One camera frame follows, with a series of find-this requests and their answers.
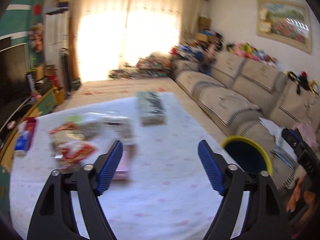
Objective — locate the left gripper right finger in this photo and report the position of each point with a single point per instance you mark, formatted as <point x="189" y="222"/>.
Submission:
<point x="265" y="217"/>

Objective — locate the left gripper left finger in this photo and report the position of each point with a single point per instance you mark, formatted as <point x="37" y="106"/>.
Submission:
<point x="53" y="216"/>

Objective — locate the red white snack wrapper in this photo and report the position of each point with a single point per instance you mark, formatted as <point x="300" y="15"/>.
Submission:
<point x="69" y="143"/>

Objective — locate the pink strawberry milk carton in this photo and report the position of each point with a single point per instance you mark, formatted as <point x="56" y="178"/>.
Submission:
<point x="122" y="172"/>

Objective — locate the yellow rimmed trash bin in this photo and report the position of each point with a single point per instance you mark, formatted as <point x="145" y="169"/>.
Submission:
<point x="249" y="155"/>

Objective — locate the person's hand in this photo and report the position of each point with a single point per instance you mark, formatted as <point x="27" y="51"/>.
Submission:
<point x="304" y="201"/>

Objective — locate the pink black backpack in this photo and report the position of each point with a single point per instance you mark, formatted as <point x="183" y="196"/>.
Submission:
<point x="300" y="132"/>

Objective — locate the white papers on sofa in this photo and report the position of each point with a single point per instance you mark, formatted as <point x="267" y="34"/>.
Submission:
<point x="273" y="129"/>

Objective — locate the yellow monkey plush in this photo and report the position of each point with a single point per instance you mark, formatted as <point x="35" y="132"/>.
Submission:
<point x="314" y="88"/>

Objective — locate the black red plush toy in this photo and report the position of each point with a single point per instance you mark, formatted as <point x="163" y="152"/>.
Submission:
<point x="301" y="81"/>

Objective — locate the blue red tissue pack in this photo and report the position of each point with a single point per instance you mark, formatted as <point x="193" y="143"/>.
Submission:
<point x="24" y="140"/>

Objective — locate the beige sectional sofa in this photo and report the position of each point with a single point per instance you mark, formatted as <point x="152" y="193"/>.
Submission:
<point x="238" y="93"/>

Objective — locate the white dotted tablecloth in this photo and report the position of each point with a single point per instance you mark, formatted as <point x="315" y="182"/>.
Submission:
<point x="168" y="194"/>

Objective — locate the floral bed sheet mattress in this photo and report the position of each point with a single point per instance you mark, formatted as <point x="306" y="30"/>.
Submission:
<point x="100" y="91"/>

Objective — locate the plush toy row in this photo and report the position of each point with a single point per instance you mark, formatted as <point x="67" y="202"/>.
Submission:
<point x="247" y="51"/>

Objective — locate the black flat television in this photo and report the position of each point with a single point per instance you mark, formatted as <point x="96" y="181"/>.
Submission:
<point x="14" y="86"/>

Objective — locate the framed flower painting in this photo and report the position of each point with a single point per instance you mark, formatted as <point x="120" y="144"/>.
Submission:
<point x="285" y="22"/>

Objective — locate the black tower fan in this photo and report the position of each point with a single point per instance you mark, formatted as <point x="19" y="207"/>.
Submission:
<point x="66" y="69"/>

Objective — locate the green leaf tissue box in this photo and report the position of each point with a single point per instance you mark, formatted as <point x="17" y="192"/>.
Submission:
<point x="150" y="108"/>

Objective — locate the stacked cardboard boxes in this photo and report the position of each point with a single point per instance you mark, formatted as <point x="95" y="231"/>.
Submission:
<point x="205" y="33"/>

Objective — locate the cluttered glass coffee table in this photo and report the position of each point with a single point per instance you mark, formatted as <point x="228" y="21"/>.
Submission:
<point x="155" y="65"/>

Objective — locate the artificial flower decoration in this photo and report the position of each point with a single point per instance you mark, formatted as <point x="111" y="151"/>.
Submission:
<point x="36" y="37"/>

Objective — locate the white standing air conditioner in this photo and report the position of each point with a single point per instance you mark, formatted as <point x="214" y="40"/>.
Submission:
<point x="56" y="39"/>

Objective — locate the cream window curtains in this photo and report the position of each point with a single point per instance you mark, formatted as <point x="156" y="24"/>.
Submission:
<point x="112" y="33"/>

